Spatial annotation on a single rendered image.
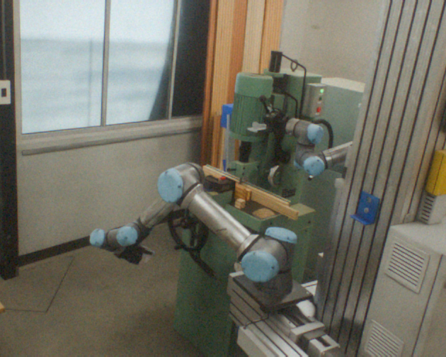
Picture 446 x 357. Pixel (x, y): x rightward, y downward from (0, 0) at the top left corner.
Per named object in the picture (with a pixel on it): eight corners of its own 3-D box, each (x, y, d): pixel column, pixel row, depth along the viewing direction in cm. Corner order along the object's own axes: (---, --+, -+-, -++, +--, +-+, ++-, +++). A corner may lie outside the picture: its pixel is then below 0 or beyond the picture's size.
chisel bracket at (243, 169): (229, 176, 250) (231, 161, 247) (248, 172, 260) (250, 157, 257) (239, 181, 245) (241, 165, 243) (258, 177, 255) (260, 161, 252)
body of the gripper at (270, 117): (271, 105, 218) (292, 112, 210) (276, 120, 224) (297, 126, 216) (260, 117, 215) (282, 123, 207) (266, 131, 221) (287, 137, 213)
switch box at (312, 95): (301, 115, 252) (306, 83, 246) (312, 113, 259) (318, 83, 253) (311, 117, 248) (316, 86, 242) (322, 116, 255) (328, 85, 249)
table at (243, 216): (162, 192, 258) (163, 181, 256) (204, 183, 279) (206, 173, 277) (245, 238, 219) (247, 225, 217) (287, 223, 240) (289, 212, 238)
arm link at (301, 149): (296, 172, 204) (301, 146, 200) (291, 163, 214) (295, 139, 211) (315, 173, 205) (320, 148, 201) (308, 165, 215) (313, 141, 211)
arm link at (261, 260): (294, 253, 173) (184, 156, 186) (279, 270, 160) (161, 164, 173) (277, 275, 179) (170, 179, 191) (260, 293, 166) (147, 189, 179)
